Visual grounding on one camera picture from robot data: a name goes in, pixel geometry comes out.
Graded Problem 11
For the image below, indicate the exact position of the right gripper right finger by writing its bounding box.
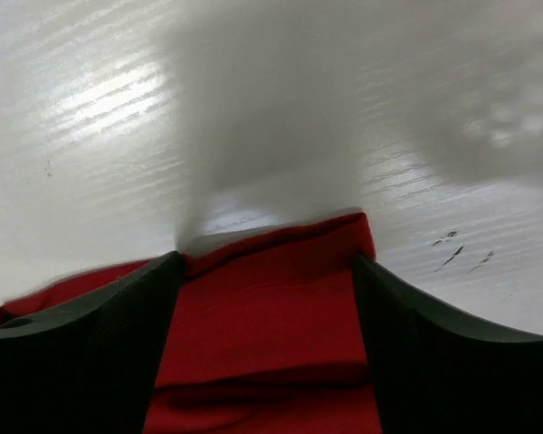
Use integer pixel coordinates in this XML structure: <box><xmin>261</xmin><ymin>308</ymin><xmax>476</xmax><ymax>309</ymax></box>
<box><xmin>351</xmin><ymin>254</ymin><xmax>543</xmax><ymax>433</ymax></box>

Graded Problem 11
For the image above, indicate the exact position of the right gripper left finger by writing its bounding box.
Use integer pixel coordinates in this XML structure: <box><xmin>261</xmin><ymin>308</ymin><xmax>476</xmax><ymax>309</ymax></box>
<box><xmin>0</xmin><ymin>251</ymin><xmax>184</xmax><ymax>433</ymax></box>

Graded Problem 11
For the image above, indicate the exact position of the dark red t shirt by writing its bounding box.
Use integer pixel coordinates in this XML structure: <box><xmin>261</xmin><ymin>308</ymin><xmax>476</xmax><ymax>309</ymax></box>
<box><xmin>0</xmin><ymin>211</ymin><xmax>384</xmax><ymax>434</ymax></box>

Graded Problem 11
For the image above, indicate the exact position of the white plastic laundry basket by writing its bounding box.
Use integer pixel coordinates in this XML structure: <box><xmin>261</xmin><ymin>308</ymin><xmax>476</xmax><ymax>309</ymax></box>
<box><xmin>157</xmin><ymin>1</ymin><xmax>543</xmax><ymax>256</ymax></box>

